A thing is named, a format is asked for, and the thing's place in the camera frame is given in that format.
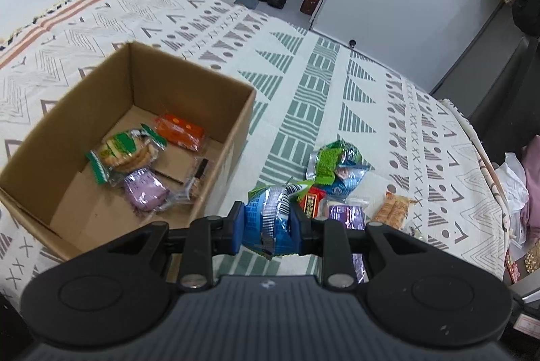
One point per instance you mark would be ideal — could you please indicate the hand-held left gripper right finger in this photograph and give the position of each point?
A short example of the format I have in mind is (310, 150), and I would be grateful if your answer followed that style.
(297, 230)

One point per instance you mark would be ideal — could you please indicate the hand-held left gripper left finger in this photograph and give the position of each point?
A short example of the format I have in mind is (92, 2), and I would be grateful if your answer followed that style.
(236, 228)

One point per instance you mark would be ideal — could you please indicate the small red snack packet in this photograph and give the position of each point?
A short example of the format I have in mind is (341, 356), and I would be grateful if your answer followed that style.
(313, 202)

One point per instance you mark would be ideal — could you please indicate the large purple snack packet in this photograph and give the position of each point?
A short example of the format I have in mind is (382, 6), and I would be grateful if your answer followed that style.
(346, 215)

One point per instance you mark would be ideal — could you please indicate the purple bar clear wrapper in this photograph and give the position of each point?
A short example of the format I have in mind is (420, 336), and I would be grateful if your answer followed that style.
(195, 175)

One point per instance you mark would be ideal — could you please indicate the small blue snack packet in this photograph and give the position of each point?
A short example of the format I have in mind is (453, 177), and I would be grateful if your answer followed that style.
(348, 177)

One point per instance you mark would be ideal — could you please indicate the green snack packet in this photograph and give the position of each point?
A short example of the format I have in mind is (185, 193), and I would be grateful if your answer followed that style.
(329, 160)

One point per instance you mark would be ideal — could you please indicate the small purple snack packet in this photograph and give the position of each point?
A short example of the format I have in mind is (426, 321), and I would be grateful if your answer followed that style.
(145, 188)

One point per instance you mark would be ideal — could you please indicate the orange biscuit packet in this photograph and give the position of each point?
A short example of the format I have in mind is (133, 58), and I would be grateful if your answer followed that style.
(394, 209)

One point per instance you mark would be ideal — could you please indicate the small orange snack packet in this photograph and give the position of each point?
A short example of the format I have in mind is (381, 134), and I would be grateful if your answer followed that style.
(179, 131)

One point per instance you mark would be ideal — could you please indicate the round biscuit packet green ends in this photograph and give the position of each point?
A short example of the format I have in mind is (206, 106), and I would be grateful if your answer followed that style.
(126, 152)

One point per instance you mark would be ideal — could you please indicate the brown cardboard box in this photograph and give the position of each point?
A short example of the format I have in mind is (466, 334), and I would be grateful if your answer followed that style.
(50, 133)

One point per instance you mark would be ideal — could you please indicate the white cloth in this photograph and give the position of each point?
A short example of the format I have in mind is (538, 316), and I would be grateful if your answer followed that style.
(512, 183)

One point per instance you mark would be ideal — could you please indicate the grey floor mat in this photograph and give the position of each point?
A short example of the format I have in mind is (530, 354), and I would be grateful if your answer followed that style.
(247, 1)

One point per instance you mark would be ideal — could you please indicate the wicker basket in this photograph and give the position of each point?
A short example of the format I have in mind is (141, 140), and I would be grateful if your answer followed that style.
(530, 257)

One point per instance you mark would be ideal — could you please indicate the pink cloth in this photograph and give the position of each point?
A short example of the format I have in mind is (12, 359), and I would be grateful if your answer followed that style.
(533, 196)

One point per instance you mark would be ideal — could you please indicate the black flat panel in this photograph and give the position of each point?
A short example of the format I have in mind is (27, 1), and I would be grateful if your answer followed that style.
(502, 99)

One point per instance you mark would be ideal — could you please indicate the black hanging bag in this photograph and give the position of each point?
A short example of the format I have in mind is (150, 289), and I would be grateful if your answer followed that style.
(529, 12)

